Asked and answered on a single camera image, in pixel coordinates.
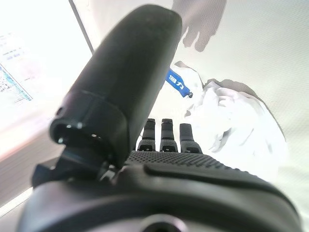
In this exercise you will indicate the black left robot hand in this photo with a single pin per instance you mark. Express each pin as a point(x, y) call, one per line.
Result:
point(125, 72)

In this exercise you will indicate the white garment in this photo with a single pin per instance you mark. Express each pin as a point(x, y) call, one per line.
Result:
point(229, 116)

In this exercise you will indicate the blue garment tag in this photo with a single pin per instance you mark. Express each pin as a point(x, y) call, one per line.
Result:
point(177, 83)

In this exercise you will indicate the white printed paper sheet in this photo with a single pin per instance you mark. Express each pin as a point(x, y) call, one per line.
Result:
point(12, 72)

